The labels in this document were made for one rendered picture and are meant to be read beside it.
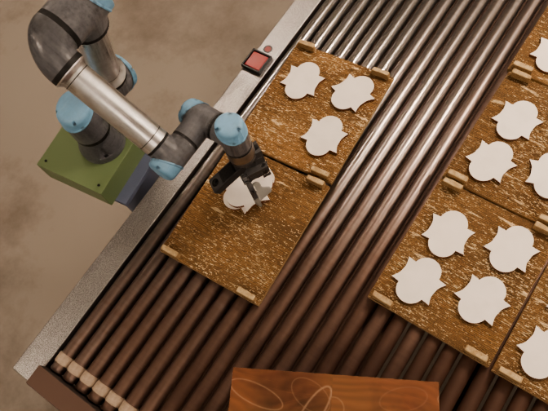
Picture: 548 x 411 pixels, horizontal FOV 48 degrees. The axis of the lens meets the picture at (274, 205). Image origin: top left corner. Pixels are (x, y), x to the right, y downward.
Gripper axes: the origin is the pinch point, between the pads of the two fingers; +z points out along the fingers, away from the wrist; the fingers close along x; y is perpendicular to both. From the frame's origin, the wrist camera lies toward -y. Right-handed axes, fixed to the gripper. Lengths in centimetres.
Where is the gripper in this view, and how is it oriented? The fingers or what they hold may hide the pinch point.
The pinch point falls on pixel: (249, 189)
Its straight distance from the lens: 180.8
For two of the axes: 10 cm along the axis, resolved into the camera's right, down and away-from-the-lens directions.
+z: 1.6, 4.0, 9.0
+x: -4.4, -7.9, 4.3
